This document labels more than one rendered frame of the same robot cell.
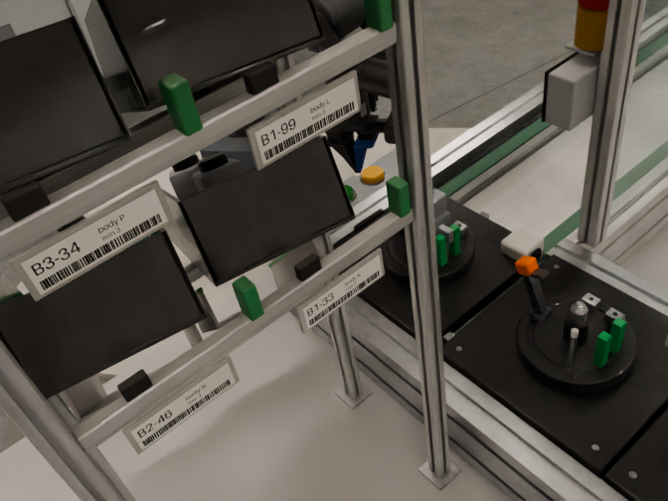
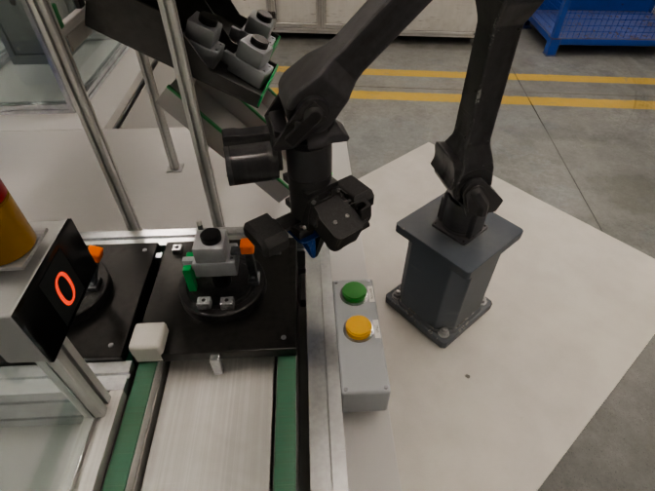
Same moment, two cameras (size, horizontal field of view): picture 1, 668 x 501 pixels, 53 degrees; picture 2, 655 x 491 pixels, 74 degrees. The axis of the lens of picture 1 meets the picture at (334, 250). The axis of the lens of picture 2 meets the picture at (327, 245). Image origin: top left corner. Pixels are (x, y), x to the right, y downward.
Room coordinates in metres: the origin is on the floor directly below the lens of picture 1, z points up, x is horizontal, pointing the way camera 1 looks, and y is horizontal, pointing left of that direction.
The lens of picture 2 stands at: (1.09, -0.46, 1.52)
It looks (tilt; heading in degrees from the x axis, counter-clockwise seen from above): 44 degrees down; 119
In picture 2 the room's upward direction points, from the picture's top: straight up
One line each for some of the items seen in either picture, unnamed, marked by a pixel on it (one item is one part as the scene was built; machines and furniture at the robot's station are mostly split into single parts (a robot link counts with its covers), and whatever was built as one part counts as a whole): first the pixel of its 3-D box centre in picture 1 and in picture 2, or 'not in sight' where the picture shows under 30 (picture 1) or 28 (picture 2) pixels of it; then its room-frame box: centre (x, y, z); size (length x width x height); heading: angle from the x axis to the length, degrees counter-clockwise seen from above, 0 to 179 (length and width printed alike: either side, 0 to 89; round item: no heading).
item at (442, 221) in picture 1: (428, 211); (208, 250); (0.71, -0.14, 1.06); 0.08 x 0.04 x 0.07; 32
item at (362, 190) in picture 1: (375, 190); (357, 340); (0.94, -0.09, 0.93); 0.21 x 0.07 x 0.06; 122
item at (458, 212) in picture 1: (426, 258); (225, 292); (0.71, -0.14, 0.96); 0.24 x 0.24 x 0.02; 32
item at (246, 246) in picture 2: not in sight; (245, 259); (0.75, -0.11, 1.04); 0.04 x 0.02 x 0.08; 32
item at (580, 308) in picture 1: (577, 324); (56, 278); (0.50, -0.27, 1.01); 0.24 x 0.24 x 0.13; 32
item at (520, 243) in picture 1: (522, 250); (150, 342); (0.68, -0.27, 0.97); 0.05 x 0.05 x 0.04; 32
